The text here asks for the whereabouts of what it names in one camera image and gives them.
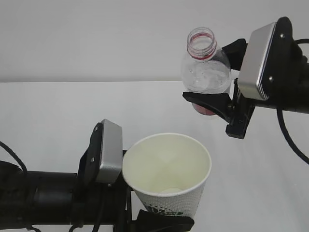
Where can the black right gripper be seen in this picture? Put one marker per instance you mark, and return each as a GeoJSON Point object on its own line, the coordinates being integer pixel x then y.
{"type": "Point", "coordinates": [238, 111]}

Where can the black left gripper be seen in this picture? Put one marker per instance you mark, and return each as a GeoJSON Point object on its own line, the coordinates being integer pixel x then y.
{"type": "Point", "coordinates": [99, 204]}

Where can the clear water bottle red label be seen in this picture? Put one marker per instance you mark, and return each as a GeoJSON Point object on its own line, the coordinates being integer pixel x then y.
{"type": "Point", "coordinates": [205, 67]}

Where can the white paper coffee cup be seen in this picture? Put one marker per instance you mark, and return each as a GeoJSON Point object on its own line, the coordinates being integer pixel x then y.
{"type": "Point", "coordinates": [168, 173]}

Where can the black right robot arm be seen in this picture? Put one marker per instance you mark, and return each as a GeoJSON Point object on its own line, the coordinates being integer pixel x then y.
{"type": "Point", "coordinates": [287, 89]}

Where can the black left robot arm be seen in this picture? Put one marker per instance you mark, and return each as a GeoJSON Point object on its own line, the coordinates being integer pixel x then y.
{"type": "Point", "coordinates": [51, 198]}

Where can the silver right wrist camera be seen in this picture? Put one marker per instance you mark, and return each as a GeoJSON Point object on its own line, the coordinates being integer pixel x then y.
{"type": "Point", "coordinates": [270, 52]}

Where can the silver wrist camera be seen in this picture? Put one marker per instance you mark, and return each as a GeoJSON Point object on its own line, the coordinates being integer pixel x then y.
{"type": "Point", "coordinates": [270, 52]}
{"type": "Point", "coordinates": [102, 160]}

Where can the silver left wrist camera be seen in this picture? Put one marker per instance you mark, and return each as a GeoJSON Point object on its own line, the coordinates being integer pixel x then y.
{"type": "Point", "coordinates": [102, 160]}

